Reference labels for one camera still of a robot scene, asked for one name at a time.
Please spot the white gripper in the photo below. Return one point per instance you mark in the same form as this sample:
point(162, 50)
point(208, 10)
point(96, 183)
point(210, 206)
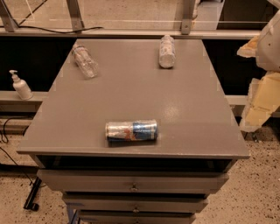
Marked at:
point(269, 48)

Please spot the red bull can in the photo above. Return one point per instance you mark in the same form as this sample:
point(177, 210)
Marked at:
point(142, 130)

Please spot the white labelled plastic bottle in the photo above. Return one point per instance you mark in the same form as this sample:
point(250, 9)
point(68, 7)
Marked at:
point(167, 55)

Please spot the clear plastic water bottle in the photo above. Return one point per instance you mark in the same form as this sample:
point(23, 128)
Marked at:
point(85, 61)

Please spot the white pump dispenser bottle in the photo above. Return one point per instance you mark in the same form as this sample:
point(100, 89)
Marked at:
point(21, 86)

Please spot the grey drawer cabinet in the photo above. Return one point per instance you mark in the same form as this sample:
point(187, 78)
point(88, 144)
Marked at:
point(137, 144)

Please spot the top drawer knob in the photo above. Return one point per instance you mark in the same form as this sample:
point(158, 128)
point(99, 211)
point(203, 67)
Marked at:
point(134, 188)

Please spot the drawer knob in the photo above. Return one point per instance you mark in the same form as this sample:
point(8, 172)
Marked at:
point(135, 209)
point(134, 188)

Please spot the black floor stand foot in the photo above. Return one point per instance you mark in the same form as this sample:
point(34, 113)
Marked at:
point(29, 203)

